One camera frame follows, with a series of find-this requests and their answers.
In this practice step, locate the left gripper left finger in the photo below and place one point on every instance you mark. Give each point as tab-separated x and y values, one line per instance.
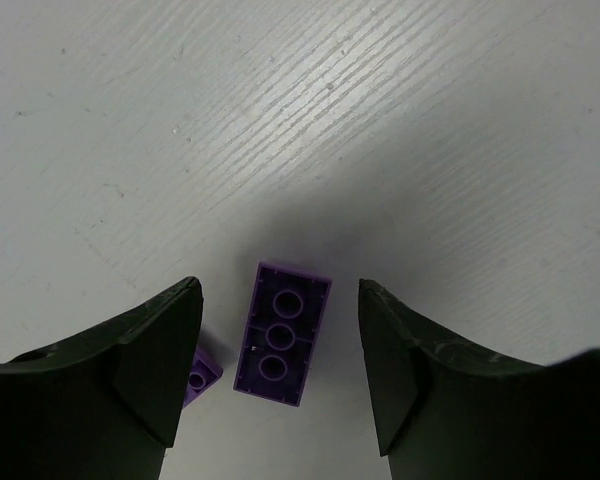
104	403

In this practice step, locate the purple lego brick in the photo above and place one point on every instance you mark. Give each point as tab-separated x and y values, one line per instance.
281	330

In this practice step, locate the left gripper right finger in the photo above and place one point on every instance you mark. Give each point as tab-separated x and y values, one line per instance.
446	407

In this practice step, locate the purple lego brick studs up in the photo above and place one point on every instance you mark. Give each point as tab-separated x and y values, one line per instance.
204	372

